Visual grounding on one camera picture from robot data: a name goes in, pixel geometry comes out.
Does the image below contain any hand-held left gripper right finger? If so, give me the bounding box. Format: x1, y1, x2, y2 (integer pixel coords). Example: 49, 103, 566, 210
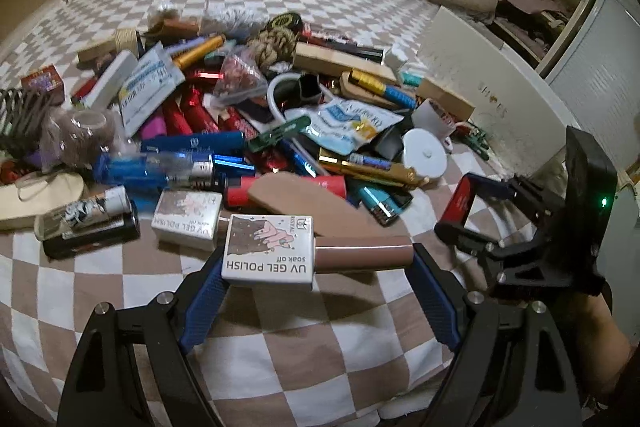
410, 243, 583, 427

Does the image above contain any checkered bed sheet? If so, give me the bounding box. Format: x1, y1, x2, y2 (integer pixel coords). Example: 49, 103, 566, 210
0, 0, 601, 427

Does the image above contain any grey tape roll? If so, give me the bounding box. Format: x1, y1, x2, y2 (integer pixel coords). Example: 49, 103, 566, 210
412, 99, 456, 138

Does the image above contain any gold and blue tube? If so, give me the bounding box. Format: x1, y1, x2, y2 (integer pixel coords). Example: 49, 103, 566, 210
352, 69, 416, 108

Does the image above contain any white fluffy ball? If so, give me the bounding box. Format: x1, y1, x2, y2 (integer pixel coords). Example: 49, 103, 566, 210
202, 2, 268, 38

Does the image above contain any brown gel polish bottle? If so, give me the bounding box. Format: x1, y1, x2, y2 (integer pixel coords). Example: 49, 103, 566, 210
151, 189, 231, 252
221, 215, 416, 292

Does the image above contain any clear bag of brown bands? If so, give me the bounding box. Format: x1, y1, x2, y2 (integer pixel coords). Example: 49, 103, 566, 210
40, 109, 123, 172

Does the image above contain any green hair clip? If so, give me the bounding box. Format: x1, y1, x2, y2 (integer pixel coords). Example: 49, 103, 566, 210
248, 116, 313, 152

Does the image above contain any open closet shelf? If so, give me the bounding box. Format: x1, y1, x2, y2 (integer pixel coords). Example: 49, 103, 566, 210
472, 0, 601, 68

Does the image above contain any braided rope knot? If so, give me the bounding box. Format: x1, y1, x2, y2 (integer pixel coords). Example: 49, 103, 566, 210
248, 27, 298, 70

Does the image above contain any white rectangular block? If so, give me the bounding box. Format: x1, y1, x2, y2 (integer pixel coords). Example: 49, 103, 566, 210
87, 51, 138, 110

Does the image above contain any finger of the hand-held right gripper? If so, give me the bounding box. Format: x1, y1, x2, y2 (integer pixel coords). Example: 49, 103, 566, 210
434, 219, 506, 260
460, 173, 546, 212

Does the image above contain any black white patterned cylinder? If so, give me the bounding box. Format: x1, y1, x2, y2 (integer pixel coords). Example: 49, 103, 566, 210
34, 186, 132, 240

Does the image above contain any red patterned small box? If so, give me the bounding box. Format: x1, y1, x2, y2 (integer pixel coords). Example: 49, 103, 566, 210
21, 64, 66, 100

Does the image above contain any brown leather item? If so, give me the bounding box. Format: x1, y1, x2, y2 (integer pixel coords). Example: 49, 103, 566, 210
150, 18, 201, 42

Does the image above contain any gold marker pen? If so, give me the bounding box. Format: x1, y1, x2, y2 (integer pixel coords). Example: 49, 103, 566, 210
350, 152, 431, 188

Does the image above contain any white storage box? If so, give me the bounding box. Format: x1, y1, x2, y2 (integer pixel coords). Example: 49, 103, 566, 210
417, 4, 583, 172

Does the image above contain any long wooden block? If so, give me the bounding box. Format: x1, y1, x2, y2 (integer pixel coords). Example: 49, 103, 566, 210
294, 42, 396, 80

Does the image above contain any black round tin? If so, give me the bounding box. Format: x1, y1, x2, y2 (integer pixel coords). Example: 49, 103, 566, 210
265, 12, 303, 38

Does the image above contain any clear blue lighter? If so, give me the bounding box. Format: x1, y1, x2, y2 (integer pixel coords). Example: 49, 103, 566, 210
93, 152, 216, 188

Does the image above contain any teal lighter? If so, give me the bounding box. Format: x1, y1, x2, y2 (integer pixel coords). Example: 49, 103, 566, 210
357, 184, 413, 225

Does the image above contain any red item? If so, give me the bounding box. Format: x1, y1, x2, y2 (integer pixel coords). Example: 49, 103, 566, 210
442, 179, 482, 228

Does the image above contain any navy blue box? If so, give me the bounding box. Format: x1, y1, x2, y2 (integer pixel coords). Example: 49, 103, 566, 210
141, 131, 246, 158

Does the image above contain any white cable loop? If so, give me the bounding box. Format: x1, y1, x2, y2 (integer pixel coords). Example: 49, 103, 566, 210
267, 74, 331, 168

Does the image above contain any person's right forearm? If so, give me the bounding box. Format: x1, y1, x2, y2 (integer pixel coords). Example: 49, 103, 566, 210
552, 292, 638, 408

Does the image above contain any black wire hair claw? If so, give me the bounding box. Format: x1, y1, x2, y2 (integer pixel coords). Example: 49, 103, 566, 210
0, 88, 53, 148

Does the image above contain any white blue sachet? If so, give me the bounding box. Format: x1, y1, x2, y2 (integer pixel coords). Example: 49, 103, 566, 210
119, 43, 186, 138

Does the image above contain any green clothespin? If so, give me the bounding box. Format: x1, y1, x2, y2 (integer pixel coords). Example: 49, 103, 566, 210
455, 122, 493, 158

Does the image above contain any tan shoe insole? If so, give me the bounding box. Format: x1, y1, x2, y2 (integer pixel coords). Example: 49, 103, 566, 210
248, 172, 381, 253

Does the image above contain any bag of red beads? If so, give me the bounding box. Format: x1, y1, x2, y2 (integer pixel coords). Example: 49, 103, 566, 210
212, 47, 268, 100

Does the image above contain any gold lipstick tube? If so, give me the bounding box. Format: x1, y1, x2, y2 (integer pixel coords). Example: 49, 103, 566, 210
318, 148, 353, 178

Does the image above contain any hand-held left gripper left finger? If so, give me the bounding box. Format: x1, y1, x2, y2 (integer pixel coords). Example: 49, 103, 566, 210
59, 252, 235, 427

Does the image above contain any white round disc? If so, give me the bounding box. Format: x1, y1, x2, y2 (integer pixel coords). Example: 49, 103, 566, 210
402, 128, 448, 180

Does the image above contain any white sliding door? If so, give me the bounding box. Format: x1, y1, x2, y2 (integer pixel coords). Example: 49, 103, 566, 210
545, 0, 640, 188

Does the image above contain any round wooden box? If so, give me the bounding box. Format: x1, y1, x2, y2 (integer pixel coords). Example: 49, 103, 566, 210
114, 29, 143, 52
77, 38, 118, 68

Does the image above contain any blue white snack packet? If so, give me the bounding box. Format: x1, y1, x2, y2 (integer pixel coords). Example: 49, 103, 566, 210
300, 99, 406, 155

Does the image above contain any beige shoe insole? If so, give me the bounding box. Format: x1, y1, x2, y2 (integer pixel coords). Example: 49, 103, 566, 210
0, 172, 86, 230

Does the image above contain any black red long box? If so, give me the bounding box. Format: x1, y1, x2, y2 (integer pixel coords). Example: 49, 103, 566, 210
300, 36, 386, 62

